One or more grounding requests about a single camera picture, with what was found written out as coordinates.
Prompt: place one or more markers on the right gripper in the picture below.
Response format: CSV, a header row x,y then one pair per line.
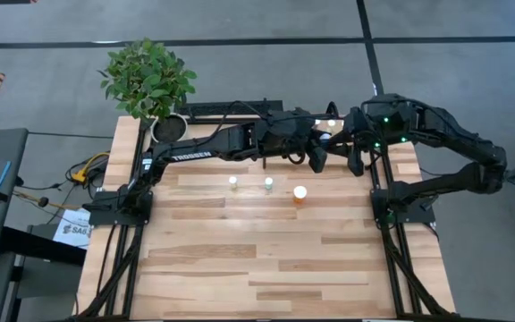
x,y
358,129

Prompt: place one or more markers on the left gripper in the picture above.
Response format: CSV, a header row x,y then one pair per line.
x,y
286,134

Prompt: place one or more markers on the yellow medicine bottle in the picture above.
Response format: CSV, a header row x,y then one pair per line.
x,y
331,123

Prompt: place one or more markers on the wide orange medicine bottle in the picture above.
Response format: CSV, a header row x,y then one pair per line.
x,y
300,193

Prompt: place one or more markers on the teal bottle white pills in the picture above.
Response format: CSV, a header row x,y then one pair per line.
x,y
268,182

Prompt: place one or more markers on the small white-capped bottle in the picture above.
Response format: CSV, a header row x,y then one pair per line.
x,y
233,181

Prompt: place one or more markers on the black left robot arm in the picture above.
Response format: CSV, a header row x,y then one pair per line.
x,y
195,149

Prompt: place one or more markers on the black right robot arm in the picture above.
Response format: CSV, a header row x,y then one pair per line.
x,y
454,129

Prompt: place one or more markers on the green plant in white pot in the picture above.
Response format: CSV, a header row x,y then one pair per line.
x,y
150,80

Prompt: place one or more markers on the white printed paper sign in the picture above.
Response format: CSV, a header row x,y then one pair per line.
x,y
72,230

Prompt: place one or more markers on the black side table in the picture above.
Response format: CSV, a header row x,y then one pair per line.
x,y
38,246

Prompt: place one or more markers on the black aluminium table frame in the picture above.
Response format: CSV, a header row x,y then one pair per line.
x,y
141,250

